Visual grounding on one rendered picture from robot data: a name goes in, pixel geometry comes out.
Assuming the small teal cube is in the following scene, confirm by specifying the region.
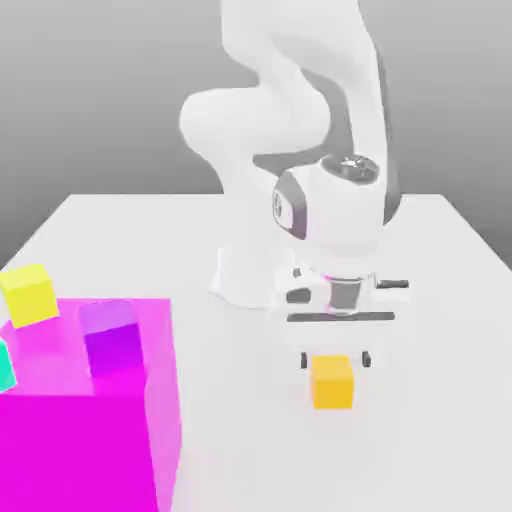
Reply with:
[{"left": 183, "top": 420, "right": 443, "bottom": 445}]
[{"left": 0, "top": 339, "right": 19, "bottom": 394}]

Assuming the small yellow cube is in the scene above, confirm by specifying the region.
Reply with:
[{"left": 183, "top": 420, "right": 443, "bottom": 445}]
[{"left": 0, "top": 263, "right": 61, "bottom": 330}]

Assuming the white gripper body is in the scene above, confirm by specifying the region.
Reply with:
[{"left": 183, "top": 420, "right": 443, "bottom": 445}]
[{"left": 274, "top": 307, "right": 406, "bottom": 355}]

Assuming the small purple cube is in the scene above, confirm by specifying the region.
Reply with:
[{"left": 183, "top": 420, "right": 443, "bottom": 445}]
[{"left": 78, "top": 300, "right": 146, "bottom": 388}]

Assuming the small orange cube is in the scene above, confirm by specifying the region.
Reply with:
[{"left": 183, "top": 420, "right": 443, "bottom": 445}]
[{"left": 310, "top": 354, "right": 356, "bottom": 411}]

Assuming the large magenta box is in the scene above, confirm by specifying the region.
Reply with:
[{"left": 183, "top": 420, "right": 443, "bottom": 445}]
[{"left": 0, "top": 297, "right": 184, "bottom": 512}]

